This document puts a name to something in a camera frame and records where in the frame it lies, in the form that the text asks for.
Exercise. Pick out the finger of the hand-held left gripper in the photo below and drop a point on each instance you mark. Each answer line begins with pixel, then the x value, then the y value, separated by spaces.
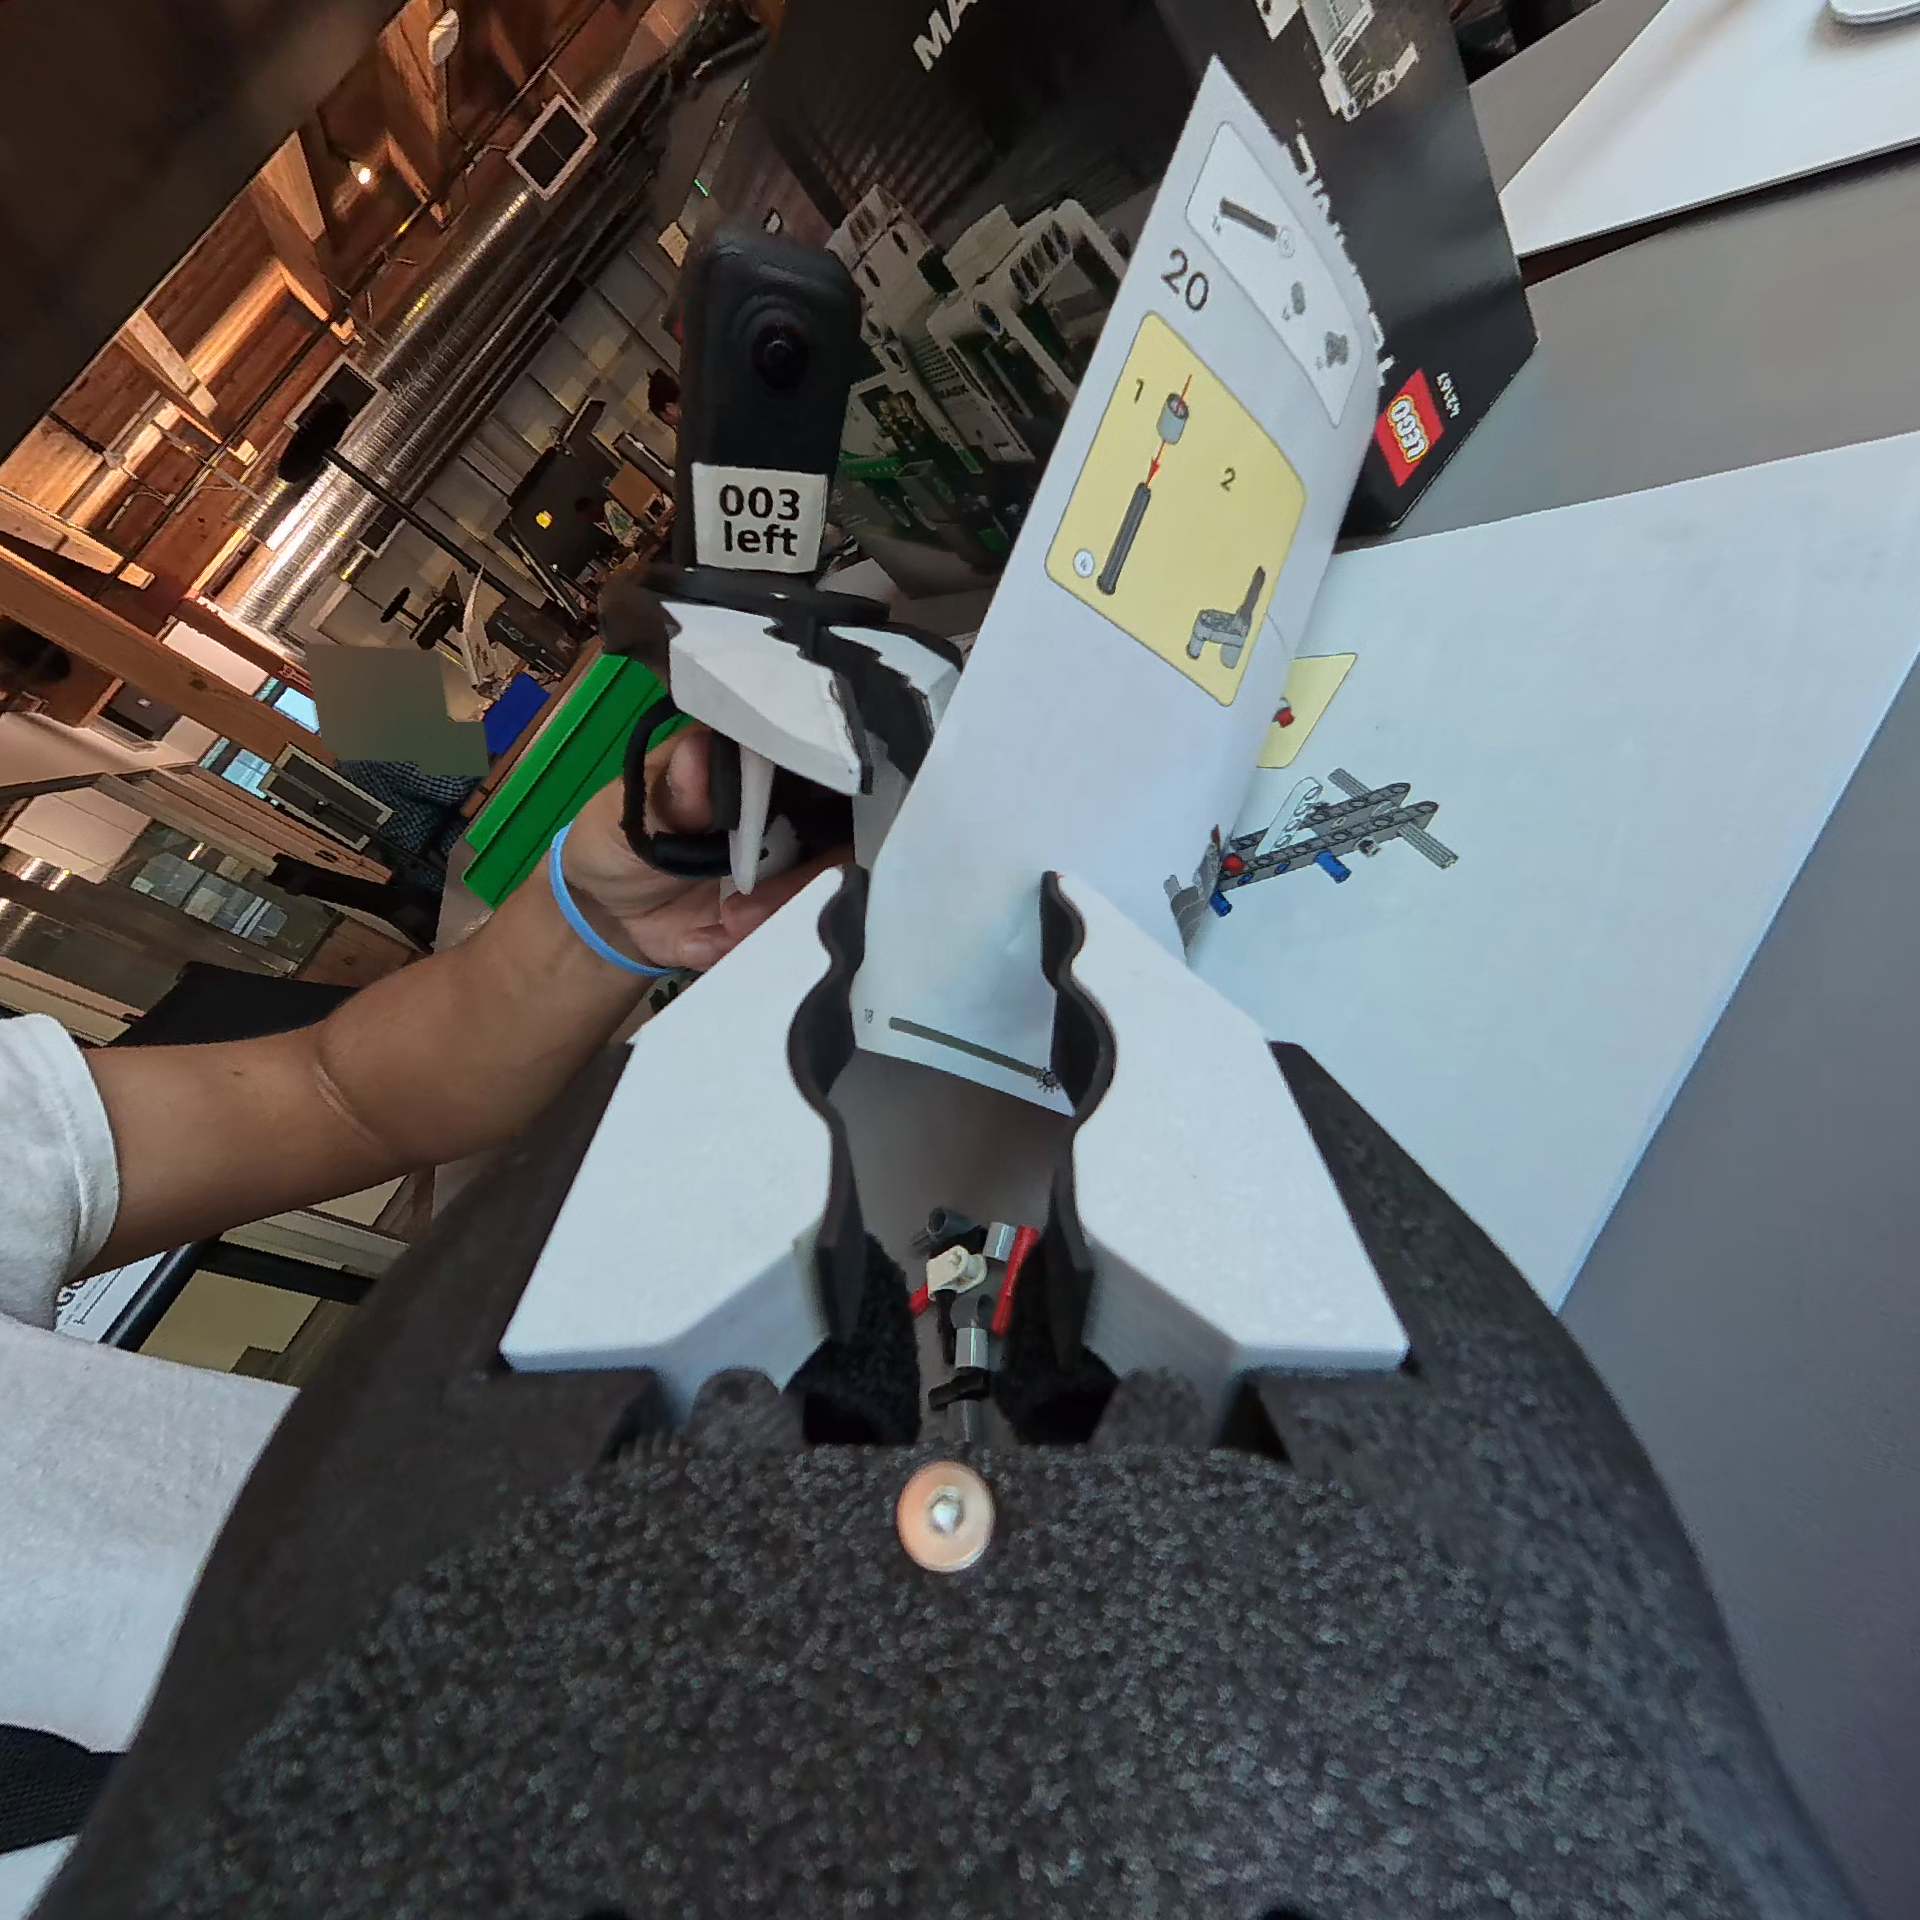
pixel 763 707
pixel 909 721

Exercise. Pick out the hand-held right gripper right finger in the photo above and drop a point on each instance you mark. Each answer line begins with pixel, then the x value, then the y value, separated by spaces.
pixel 1203 1167

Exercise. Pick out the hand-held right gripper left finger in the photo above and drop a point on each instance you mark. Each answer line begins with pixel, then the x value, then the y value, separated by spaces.
pixel 674 1202

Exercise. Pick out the white lego instruction booklet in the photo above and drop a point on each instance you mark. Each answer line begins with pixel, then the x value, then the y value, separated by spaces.
pixel 1575 839

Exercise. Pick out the person's left forearm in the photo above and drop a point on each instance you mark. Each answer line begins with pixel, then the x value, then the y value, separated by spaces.
pixel 373 1065

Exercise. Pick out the loose small lego pieces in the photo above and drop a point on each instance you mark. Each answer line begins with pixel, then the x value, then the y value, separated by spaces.
pixel 970 1275

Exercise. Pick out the black lego set box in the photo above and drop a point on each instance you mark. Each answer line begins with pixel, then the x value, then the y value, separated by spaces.
pixel 1052 132

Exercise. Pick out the person's left hand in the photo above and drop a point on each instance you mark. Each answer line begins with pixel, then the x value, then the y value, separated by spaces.
pixel 662 900

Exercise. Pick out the green plastic bin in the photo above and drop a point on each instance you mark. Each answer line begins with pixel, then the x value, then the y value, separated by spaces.
pixel 556 777

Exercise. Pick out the small blue bin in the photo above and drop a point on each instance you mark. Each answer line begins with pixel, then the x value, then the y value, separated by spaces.
pixel 516 713

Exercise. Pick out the blue wristband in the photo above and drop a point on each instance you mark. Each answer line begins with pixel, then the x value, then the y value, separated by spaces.
pixel 579 914

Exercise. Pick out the person's white shirt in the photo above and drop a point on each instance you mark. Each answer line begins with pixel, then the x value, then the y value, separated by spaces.
pixel 90 1499

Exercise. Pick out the silver ventilation duct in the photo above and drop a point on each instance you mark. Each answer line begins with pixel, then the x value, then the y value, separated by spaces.
pixel 435 330

